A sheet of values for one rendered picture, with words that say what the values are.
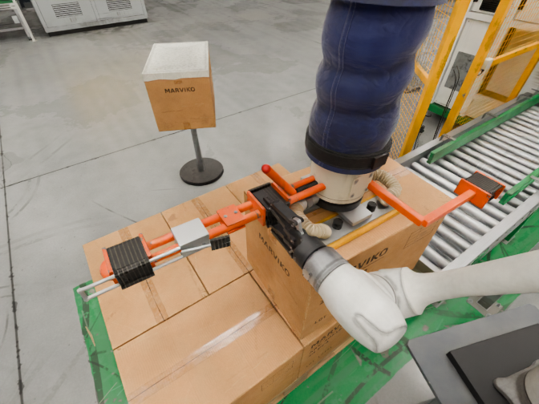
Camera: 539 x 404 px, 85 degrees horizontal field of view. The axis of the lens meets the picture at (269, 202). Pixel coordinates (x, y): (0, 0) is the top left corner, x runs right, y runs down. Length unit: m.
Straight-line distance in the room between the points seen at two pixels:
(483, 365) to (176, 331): 1.03
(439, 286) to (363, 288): 0.17
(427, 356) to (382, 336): 0.55
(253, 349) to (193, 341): 0.23
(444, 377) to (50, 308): 2.07
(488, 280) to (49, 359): 2.03
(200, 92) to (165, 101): 0.23
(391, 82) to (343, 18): 0.15
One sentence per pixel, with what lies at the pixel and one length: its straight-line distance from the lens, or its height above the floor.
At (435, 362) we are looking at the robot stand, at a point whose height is 0.75.
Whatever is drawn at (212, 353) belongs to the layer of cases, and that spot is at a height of 0.54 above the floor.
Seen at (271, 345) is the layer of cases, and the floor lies 0.54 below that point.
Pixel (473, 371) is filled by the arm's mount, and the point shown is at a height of 0.78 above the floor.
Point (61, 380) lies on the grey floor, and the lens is 2.07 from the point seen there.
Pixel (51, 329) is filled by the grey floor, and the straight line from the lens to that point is 2.24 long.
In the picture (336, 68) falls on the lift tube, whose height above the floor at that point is 1.48.
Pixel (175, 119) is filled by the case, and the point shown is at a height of 0.70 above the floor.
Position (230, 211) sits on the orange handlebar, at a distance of 0.73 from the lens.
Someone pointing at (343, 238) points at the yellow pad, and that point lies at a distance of 0.87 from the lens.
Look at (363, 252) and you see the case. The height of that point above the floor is 1.02.
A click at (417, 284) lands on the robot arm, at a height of 1.16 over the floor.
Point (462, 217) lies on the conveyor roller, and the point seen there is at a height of 0.54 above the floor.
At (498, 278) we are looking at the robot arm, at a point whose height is 1.29.
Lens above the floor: 1.71
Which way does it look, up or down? 44 degrees down
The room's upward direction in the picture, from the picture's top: straight up
